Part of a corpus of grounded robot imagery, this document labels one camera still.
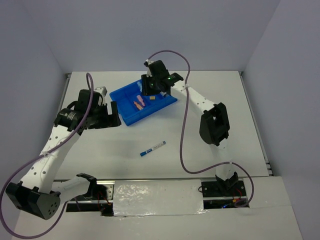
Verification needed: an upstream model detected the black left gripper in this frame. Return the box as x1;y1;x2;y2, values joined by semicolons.
88;101;121;130

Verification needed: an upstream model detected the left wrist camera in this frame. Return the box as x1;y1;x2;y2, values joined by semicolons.
94;86;108;96

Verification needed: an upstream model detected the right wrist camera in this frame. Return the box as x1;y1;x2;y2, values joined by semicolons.
144;59;156;77

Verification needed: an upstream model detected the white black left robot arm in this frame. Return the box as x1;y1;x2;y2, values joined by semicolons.
5;86;121;220

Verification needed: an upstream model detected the blue translucent case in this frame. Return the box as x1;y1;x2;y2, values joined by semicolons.
136;80;143;92

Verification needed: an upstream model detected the blue white marker pen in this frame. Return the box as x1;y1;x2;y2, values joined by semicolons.
140;141;166;157

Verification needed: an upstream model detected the orange translucent case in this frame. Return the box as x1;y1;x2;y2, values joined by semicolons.
133;101;143;111

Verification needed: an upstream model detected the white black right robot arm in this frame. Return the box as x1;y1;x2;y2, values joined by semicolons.
141;59;239;196

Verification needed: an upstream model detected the blue plastic compartment tray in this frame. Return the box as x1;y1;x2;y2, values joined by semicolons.
109;80;177;126

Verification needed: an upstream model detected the blue slime jar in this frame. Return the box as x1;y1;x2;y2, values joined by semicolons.
161;92;168;98

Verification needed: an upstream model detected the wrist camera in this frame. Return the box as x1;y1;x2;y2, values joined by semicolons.
94;86;108;96
144;59;156;77

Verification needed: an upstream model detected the pink translucent case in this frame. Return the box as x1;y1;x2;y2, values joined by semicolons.
136;95;146;107

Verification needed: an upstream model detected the white foil covered panel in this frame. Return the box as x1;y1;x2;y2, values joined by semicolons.
113;179;206;217

